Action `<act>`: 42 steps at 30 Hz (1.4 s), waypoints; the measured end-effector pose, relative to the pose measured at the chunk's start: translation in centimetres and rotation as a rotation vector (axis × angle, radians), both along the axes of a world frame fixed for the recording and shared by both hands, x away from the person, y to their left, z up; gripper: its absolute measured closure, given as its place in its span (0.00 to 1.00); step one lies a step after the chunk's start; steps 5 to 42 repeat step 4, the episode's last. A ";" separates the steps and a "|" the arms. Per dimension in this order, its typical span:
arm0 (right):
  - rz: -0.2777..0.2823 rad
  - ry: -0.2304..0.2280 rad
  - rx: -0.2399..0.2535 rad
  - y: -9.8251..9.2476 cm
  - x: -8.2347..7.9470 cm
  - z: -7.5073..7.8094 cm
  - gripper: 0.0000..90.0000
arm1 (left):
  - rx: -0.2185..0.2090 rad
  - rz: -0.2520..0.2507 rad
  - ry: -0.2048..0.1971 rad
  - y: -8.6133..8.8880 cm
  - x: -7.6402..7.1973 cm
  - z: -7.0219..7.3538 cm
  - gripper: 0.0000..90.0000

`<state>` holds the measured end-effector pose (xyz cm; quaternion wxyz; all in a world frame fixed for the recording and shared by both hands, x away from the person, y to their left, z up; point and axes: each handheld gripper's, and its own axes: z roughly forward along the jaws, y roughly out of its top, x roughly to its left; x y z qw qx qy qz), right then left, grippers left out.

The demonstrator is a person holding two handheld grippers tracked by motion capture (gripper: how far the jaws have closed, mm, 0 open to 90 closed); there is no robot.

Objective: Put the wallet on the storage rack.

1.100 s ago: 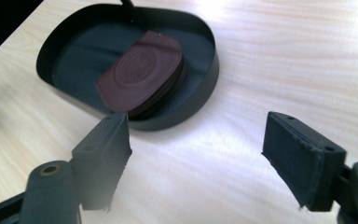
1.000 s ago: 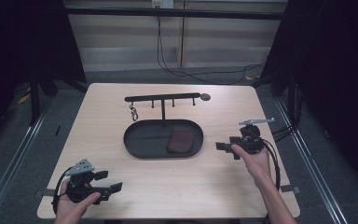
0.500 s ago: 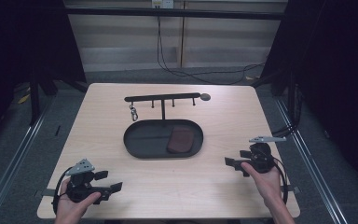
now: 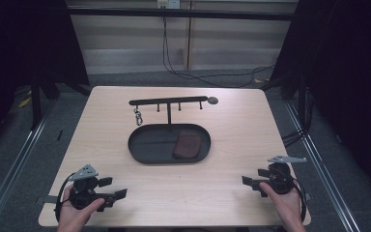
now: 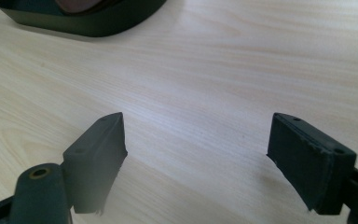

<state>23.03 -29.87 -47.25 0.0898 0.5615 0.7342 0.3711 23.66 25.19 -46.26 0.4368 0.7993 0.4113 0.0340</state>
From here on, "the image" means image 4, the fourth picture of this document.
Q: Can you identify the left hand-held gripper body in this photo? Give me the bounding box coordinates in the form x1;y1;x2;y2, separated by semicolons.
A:
67;163;117;213

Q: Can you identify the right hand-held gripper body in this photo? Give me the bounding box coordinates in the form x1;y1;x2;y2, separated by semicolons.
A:
252;155;308;198

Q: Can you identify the black key stand with tray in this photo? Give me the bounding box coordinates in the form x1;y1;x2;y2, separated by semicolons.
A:
128;95;220;165

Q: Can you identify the silver keyring with carabiner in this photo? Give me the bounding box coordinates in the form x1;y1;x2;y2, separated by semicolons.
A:
133;108;144;127

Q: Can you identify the brown leather case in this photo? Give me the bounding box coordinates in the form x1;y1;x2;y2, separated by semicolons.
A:
172;130;203;160

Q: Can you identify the person's right hand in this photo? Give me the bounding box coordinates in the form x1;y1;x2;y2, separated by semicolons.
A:
258;181;307;232

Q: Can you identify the person's left hand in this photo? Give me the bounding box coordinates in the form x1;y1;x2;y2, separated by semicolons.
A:
57;185;106;232

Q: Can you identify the black stand leg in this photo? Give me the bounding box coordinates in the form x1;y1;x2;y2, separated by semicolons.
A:
29;81;43;131

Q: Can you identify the yellow floor scrap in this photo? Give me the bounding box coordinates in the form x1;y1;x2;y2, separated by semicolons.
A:
16;96;33;109

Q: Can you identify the black curtain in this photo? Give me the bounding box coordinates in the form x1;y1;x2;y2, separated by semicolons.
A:
0;0;90;156
269;0;371;197

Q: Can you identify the right hand-held gripper cable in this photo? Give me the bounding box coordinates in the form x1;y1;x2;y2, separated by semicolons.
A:
289;176;307;223

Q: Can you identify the hand-held gripper cable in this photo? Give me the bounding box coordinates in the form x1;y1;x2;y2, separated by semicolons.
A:
289;176;307;223
53;173;75;223

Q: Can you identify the left hand-held gripper cable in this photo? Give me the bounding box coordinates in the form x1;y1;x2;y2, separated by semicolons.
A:
53;173;75;223

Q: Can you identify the metal floor rail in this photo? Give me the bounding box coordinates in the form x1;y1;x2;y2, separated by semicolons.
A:
284;100;363;232
0;105;56;232

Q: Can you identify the bundle of black floor cables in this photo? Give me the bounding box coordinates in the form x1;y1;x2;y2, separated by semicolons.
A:
280;127;311;147

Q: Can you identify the black wall cable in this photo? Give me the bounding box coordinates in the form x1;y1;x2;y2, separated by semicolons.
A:
161;15;276;89

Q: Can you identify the black horizontal frame bar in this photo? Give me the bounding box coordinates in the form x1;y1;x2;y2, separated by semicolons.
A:
67;7;295;22

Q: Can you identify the white wall socket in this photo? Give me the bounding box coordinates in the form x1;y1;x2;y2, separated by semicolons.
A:
157;0;182;10

